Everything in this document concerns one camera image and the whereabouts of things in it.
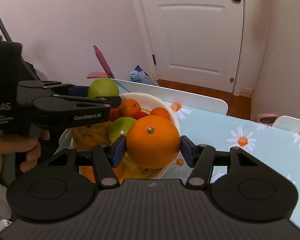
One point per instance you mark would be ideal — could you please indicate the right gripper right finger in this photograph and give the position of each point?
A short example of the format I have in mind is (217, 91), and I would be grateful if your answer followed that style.
(203, 158)

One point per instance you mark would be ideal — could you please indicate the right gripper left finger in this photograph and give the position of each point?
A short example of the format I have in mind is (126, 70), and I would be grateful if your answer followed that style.
(103, 159)

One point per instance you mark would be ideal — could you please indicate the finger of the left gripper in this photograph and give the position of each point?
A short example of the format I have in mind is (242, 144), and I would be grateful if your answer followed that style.
(65, 89)
(113, 101)

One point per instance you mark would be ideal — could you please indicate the red cherry tomato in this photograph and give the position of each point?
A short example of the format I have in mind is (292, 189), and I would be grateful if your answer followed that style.
(114, 114)
(140, 115)

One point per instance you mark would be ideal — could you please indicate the small tangerine with stem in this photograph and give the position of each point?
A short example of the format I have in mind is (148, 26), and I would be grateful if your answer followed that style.
(130, 107)

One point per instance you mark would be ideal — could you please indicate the green apple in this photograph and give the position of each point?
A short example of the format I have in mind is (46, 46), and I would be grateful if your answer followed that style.
(102, 87)
(120, 127)

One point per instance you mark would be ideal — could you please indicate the brownish wrinkled apple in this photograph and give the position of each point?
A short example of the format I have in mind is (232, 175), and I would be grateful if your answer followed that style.
(87, 137)

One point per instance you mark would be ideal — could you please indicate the medium orange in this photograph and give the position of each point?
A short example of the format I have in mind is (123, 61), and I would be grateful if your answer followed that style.
(153, 142)

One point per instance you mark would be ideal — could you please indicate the person left hand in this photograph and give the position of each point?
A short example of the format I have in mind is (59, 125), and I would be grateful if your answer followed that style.
(17, 144)

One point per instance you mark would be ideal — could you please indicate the cream oval bowl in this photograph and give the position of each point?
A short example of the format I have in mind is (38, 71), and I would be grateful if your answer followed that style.
(128, 168)

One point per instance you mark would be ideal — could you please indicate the blue plastic bag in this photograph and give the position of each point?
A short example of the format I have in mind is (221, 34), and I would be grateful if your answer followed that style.
(139, 76)

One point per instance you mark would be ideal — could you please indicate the white chair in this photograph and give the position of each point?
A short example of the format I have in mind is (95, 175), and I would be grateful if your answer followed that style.
(202, 102)
(287, 123)

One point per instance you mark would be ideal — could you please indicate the pink slipper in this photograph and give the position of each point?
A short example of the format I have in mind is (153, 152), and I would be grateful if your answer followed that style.
(266, 118)

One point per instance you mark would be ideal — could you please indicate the daisy print tablecloth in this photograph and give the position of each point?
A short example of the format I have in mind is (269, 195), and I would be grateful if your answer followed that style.
(277, 148)

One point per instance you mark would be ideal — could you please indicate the white door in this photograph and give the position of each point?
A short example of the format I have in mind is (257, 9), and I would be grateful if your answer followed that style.
(198, 42)

